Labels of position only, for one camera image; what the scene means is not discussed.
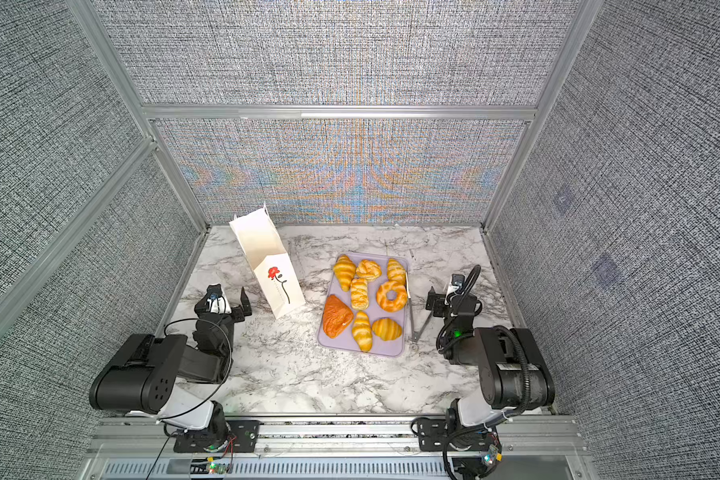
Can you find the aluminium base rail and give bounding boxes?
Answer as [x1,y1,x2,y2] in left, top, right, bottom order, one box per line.
[76,414,598,479]

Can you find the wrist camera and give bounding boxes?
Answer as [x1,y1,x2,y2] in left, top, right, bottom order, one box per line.
[446,274,466,295]
[207,295,229,315]

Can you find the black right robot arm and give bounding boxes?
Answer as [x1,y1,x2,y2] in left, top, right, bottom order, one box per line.
[410,275,555,479]

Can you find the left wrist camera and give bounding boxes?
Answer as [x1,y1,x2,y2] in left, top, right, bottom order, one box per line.
[207,295,229,315]

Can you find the twisted bun top middle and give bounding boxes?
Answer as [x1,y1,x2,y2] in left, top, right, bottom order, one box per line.
[355,259,382,281]

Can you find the lilac plastic tray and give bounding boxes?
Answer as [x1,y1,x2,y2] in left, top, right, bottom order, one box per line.
[316,252,410,358]

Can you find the white paper bag with rose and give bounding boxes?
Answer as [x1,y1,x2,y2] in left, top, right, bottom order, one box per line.
[229,205,306,319]

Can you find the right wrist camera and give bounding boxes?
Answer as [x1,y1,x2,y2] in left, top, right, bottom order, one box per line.
[446,274,466,295]

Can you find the croissant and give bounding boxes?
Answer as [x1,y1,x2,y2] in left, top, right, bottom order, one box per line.
[352,311,373,352]
[387,258,407,285]
[372,318,403,341]
[333,254,356,292]

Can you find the ring shaped bread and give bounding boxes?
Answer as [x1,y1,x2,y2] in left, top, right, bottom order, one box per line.
[376,280,408,313]

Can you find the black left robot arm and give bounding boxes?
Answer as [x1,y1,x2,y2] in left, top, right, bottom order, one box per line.
[89,284,260,454]

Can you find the brown triangular pastry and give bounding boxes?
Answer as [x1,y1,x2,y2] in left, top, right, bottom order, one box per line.
[322,294,354,339]

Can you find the striped long bread roll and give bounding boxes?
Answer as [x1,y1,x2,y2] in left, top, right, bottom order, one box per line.
[350,277,370,311]

